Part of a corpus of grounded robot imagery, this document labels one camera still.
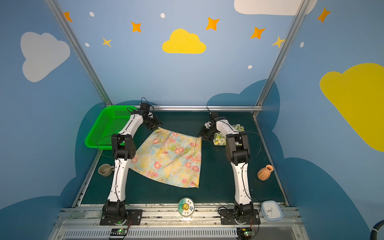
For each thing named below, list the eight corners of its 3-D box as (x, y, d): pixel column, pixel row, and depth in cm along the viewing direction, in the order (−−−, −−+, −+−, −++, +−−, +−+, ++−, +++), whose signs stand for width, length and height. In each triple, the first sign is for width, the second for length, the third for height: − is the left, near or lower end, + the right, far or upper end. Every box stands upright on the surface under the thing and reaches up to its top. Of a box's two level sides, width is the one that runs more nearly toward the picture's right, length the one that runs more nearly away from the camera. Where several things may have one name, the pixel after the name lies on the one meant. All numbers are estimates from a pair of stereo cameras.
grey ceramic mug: (98, 175, 89) (95, 172, 86) (105, 165, 93) (101, 162, 90) (109, 177, 88) (106, 175, 85) (115, 168, 92) (112, 165, 89)
